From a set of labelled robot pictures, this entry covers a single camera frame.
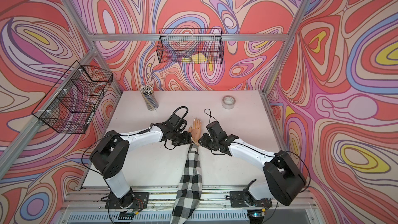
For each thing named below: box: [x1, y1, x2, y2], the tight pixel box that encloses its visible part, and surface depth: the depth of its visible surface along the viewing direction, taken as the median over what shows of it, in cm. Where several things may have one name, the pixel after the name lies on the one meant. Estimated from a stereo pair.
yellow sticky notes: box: [181, 52, 208, 64], surface depth 92 cm
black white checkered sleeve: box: [169, 143, 203, 224], surface depth 75 cm
